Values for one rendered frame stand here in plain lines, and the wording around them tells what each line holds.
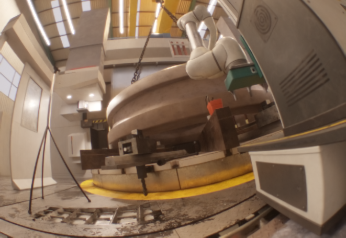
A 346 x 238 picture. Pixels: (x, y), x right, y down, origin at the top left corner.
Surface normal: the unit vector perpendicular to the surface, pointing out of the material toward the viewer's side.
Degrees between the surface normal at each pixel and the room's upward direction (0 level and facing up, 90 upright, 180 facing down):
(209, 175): 90
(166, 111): 90
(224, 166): 90
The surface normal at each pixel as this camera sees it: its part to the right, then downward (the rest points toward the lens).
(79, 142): 0.22, -0.36
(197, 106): -0.12, -0.30
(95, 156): 0.62, -0.36
